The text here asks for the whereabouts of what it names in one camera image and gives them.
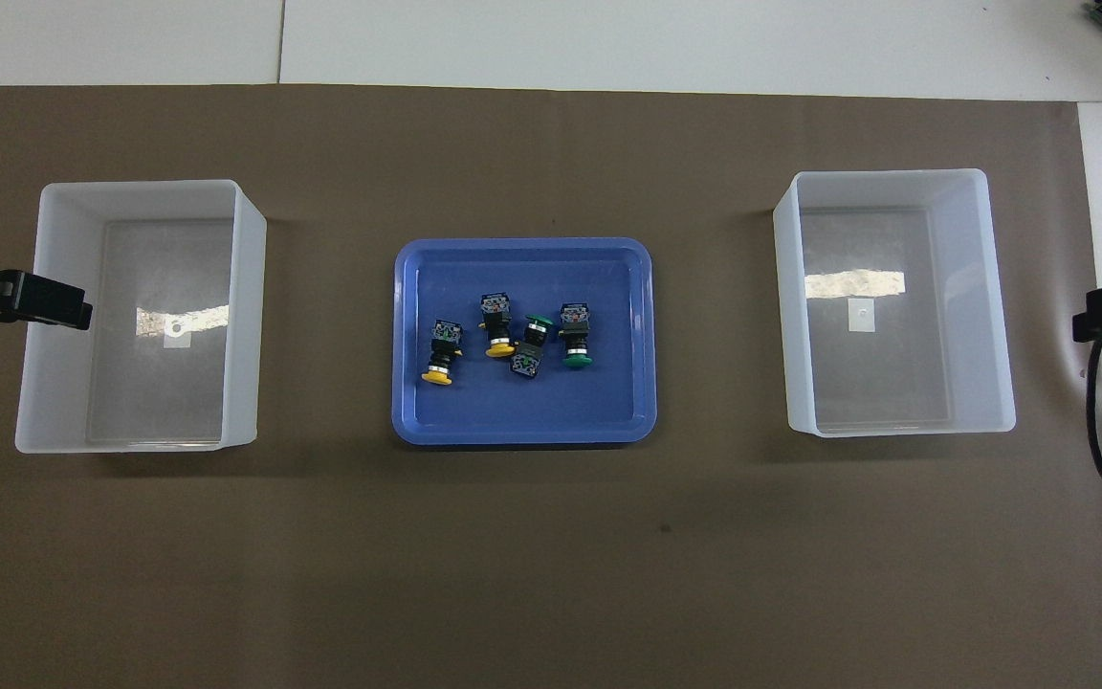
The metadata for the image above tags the yellow mushroom push button switch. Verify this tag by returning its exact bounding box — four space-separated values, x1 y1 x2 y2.
420 320 465 388
479 293 517 360

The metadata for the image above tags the green mushroom push button switch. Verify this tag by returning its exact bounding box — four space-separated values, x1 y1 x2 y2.
559 302 596 370
510 312 554 378

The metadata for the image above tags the translucent white plastic box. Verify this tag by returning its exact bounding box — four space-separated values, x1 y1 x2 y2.
15 179 268 455
773 169 1017 438

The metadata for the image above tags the brown paper table mat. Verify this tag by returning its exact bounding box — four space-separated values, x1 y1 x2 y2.
0 84 1102 689

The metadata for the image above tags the blue plastic tray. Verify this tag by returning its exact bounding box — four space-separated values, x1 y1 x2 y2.
391 237 656 447

